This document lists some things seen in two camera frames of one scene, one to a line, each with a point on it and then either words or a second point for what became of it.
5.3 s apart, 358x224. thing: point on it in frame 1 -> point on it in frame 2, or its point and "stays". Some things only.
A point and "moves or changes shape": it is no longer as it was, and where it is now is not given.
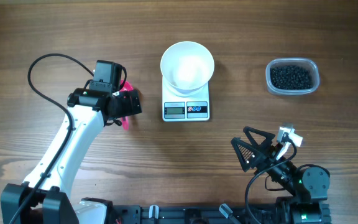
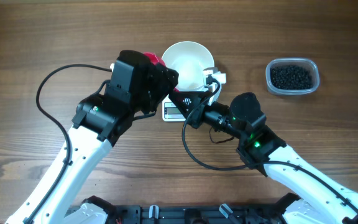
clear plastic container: (292, 76) stays
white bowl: (187, 66) stays
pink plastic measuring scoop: (125, 120) moves or changes shape
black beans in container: (291, 77) stays
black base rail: (202, 214) stays
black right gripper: (272, 151) -> (196, 96)
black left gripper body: (124, 106) -> (158, 85)
